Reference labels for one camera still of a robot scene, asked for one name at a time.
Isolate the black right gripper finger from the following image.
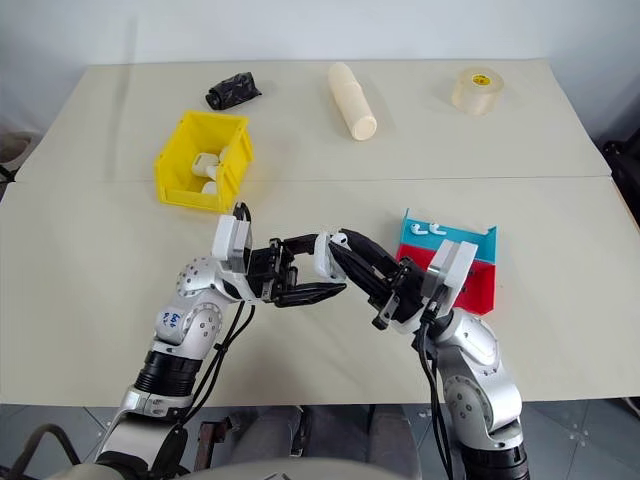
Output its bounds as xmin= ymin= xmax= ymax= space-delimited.
xmin=342 ymin=228 xmax=402 ymax=277
xmin=329 ymin=244 xmax=395 ymax=305

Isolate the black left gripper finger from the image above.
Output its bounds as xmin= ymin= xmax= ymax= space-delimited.
xmin=279 ymin=232 xmax=326 ymax=257
xmin=273 ymin=282 xmax=348 ymax=308

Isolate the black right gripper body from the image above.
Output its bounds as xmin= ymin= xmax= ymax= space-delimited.
xmin=371 ymin=256 xmax=431 ymax=331

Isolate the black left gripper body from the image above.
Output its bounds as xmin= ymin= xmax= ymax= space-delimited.
xmin=246 ymin=238 xmax=301 ymax=306

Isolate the yellow plastic bin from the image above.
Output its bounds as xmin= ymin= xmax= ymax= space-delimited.
xmin=152 ymin=109 xmax=256 ymax=210

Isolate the blue and red tray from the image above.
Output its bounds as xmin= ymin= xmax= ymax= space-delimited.
xmin=394 ymin=207 xmax=500 ymax=315

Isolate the cream paper cup stack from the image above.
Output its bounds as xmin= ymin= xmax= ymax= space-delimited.
xmin=327 ymin=61 xmax=378 ymax=143

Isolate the black rolled cloth bundle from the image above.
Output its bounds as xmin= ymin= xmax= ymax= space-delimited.
xmin=205 ymin=71 xmax=263 ymax=111

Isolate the clear tape roll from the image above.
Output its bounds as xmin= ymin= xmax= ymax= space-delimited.
xmin=451 ymin=67 xmax=505 ymax=117

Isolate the black equipment beside table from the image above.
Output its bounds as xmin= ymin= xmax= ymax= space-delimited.
xmin=598 ymin=138 xmax=640 ymax=242

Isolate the white round floor object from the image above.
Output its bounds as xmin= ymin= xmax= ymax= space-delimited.
xmin=0 ymin=129 xmax=39 ymax=175

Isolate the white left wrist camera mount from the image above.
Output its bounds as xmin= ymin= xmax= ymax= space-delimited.
xmin=211 ymin=214 xmax=255 ymax=277

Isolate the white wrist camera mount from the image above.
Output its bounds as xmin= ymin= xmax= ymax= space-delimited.
xmin=425 ymin=239 xmax=482 ymax=314
xmin=211 ymin=214 xmax=255 ymax=277

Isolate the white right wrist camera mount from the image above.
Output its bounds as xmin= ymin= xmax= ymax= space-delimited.
xmin=425 ymin=239 xmax=482 ymax=314

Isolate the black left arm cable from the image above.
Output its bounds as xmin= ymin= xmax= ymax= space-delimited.
xmin=149 ymin=299 xmax=259 ymax=474

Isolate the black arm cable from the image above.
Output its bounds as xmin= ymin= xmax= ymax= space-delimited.
xmin=411 ymin=298 xmax=457 ymax=480
xmin=149 ymin=299 xmax=259 ymax=474

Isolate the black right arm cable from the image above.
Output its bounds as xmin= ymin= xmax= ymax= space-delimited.
xmin=411 ymin=298 xmax=457 ymax=480

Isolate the rusty metal bracket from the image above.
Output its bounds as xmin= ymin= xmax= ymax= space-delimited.
xmin=196 ymin=416 xmax=234 ymax=472

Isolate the black hose loop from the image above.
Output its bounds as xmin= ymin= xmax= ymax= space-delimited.
xmin=0 ymin=423 xmax=82 ymax=480

